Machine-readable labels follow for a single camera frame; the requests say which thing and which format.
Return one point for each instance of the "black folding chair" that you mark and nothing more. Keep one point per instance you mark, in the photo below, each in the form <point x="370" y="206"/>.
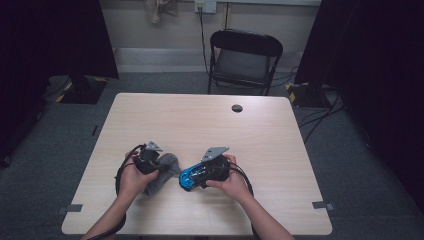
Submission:
<point x="245" y="63"/>

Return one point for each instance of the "blue toy car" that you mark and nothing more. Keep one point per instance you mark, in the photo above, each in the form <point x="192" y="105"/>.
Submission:
<point x="186" y="176"/>

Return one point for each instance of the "black stand base yellow tape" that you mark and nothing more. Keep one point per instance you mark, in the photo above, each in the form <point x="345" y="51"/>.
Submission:
<point x="83" y="91"/>
<point x="306" y="96"/>

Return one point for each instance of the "beige hanging cloth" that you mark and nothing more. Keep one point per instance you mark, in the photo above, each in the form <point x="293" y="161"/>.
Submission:
<point x="156" y="8"/>

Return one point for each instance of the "thin wall conduit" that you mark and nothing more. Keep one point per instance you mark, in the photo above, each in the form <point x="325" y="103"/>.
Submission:
<point x="227" y="15"/>

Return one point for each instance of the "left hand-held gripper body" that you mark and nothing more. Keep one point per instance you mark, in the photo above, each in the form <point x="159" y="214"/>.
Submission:
<point x="148" y="160"/>

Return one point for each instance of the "person's left hand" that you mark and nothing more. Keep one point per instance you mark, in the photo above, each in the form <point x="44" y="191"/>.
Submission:
<point x="133" y="183"/>

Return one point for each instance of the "grey tape piece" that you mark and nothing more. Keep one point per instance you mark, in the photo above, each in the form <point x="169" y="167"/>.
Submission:
<point x="321" y="205"/>
<point x="71" y="208"/>

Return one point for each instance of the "white wall socket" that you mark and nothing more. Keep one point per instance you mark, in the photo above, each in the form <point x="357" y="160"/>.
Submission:
<point x="206" y="5"/>

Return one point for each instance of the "black curtain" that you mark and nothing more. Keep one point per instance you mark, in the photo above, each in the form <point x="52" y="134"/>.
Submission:
<point x="50" y="43"/>
<point x="376" y="66"/>

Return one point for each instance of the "grey fuzzy pouch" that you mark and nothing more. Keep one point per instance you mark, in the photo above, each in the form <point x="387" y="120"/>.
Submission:
<point x="168" y="166"/>

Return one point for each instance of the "person's right hand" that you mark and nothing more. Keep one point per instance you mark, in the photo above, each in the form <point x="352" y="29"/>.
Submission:
<point x="235" y="186"/>

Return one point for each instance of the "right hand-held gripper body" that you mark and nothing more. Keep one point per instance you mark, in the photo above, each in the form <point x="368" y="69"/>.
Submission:
<point x="215" y="153"/>

